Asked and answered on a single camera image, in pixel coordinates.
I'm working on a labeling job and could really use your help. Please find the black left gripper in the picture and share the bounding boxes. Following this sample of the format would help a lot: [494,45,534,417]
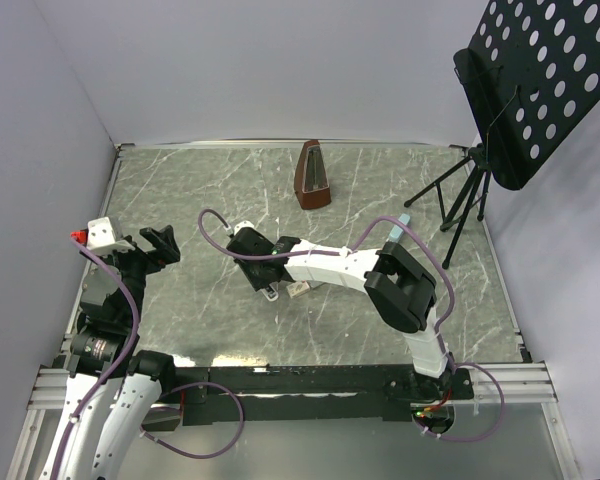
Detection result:
[81,224,178,324]

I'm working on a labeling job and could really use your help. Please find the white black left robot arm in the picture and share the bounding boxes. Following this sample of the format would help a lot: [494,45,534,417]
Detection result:
[39,217,181,479]

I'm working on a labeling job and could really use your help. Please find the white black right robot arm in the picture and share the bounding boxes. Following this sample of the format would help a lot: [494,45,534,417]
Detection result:
[227,224,452,398]

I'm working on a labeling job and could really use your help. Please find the white staple box sleeve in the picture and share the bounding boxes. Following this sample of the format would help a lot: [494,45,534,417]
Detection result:
[286,281,311,298]

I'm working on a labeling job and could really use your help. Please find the brown wooden metronome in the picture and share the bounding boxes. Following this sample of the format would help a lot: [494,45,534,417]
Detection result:
[294,140,331,210]

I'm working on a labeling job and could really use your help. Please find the black perforated music stand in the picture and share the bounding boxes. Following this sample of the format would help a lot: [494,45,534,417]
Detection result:
[403,0,600,270]

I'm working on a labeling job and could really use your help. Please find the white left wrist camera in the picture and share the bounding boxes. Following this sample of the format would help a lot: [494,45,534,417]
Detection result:
[70,216,134,256]

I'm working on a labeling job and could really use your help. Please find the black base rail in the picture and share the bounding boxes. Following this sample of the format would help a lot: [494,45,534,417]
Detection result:
[158,364,474,426]

